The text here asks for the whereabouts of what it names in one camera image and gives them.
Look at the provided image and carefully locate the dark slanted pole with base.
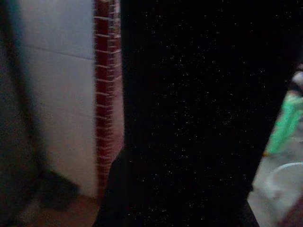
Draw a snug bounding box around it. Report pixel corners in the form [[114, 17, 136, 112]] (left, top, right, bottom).
[[0, 14, 80, 210]]

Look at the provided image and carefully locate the green plastic object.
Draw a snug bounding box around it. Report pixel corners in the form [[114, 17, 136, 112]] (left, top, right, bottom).
[[265, 93, 303, 157]]

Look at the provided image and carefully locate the white round basin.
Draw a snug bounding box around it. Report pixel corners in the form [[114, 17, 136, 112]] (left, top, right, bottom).
[[268, 162, 303, 207]]

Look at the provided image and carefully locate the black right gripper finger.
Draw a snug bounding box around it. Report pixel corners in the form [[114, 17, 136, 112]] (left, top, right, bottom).
[[94, 0, 303, 227]]

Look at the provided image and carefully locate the red white-striped broom handle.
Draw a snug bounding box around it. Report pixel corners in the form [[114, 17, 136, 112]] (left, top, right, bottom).
[[92, 0, 125, 197]]

